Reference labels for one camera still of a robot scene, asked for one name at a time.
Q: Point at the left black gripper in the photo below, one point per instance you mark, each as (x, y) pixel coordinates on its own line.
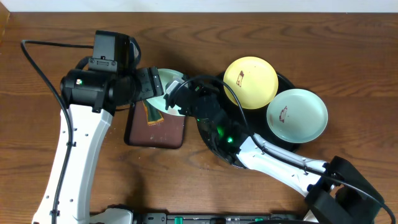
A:
(150, 83)

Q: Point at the rectangular black brown tray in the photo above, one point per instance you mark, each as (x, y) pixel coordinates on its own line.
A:
(167, 134)

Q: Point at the light blue plate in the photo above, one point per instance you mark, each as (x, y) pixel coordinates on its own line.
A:
(166, 75)

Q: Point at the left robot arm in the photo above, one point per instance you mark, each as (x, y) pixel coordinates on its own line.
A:
(90, 101)

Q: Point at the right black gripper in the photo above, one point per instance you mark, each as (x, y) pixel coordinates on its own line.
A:
(201, 89)

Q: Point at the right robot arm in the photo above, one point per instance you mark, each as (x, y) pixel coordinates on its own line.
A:
(334, 191)

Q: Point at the yellow plate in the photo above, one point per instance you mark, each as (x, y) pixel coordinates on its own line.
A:
(251, 81)

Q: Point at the light green plate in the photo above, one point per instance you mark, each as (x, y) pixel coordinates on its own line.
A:
(297, 116)

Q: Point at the round black tray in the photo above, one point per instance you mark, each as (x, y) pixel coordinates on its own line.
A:
(258, 121)

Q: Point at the green orange sponge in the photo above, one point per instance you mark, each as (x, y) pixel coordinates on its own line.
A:
(153, 115)

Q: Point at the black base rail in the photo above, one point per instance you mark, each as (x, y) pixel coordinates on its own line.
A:
(199, 218)

